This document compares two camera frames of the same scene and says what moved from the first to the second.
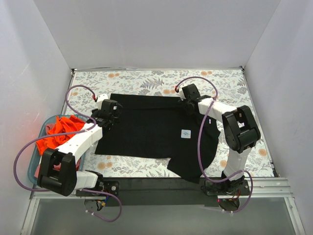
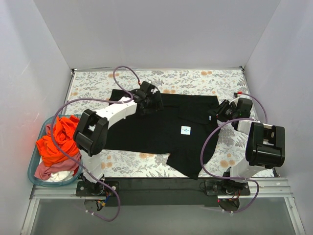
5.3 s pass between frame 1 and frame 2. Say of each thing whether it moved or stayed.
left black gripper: moved
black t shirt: stayed
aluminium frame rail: stayed
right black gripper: moved
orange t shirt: stayed
